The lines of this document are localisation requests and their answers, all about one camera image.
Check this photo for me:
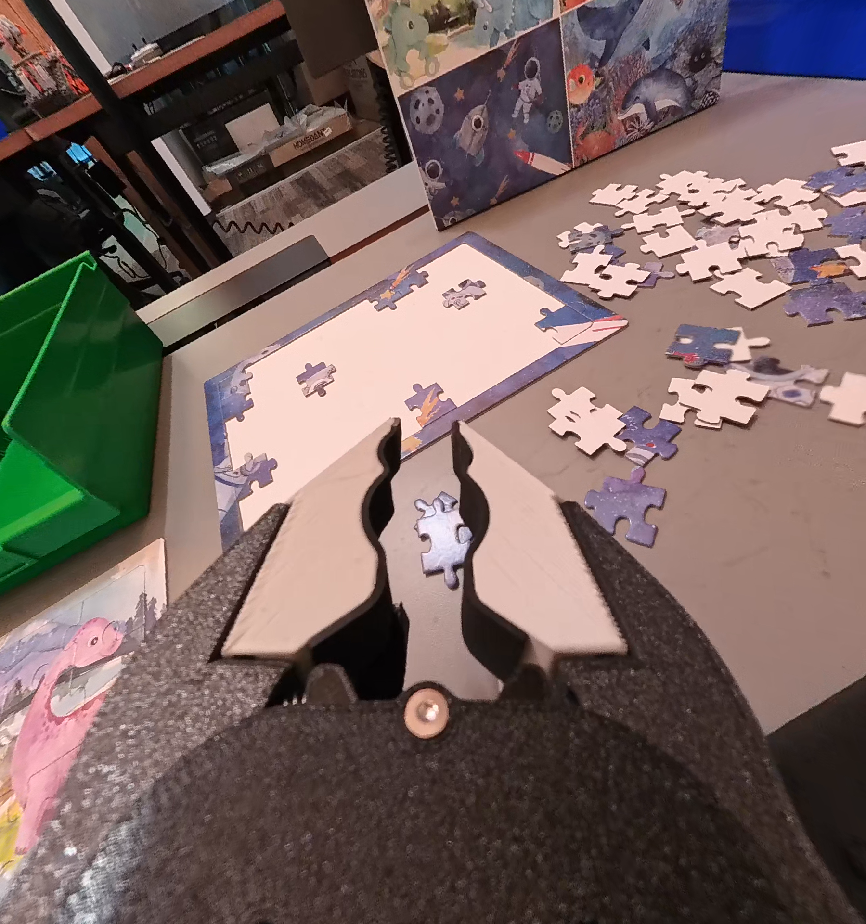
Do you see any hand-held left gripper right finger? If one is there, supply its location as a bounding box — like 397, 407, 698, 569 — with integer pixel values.
451, 421, 630, 684

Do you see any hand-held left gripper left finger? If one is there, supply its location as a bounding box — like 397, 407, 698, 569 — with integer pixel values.
223, 419, 402, 684

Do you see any blue framed puzzle board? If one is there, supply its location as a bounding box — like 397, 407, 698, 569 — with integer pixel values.
203, 231, 629, 553

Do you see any blue white puzzle piece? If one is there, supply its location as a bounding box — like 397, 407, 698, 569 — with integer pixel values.
535, 307, 593, 345

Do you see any pile of jigsaw puzzle pieces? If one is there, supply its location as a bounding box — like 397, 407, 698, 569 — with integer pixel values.
546, 119, 866, 551

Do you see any grey desk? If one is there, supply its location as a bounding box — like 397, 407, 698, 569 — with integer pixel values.
0, 68, 866, 737

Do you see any dark grey desk flap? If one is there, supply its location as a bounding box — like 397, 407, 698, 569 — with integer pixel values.
144, 234, 331, 319

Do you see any green plastic bin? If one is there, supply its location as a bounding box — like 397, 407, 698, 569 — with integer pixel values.
0, 250, 165, 611

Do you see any pink dinosaur puzzle board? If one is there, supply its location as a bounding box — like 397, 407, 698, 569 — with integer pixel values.
0, 538, 168, 896

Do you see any dark perforated panel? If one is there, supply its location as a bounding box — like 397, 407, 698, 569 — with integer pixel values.
765, 660, 866, 924

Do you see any flat cardboard box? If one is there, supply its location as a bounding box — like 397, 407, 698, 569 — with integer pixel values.
202, 108, 354, 170

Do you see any illustrated puzzle box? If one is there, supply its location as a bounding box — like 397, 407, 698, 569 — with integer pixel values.
364, 0, 730, 232

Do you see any black metal shelving rack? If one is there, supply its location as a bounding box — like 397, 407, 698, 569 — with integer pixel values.
0, 0, 419, 290

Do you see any blue plastic bin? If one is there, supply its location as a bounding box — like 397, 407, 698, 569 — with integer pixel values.
722, 0, 866, 84

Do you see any black coiled cable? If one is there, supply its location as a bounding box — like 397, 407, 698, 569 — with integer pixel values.
212, 215, 291, 241

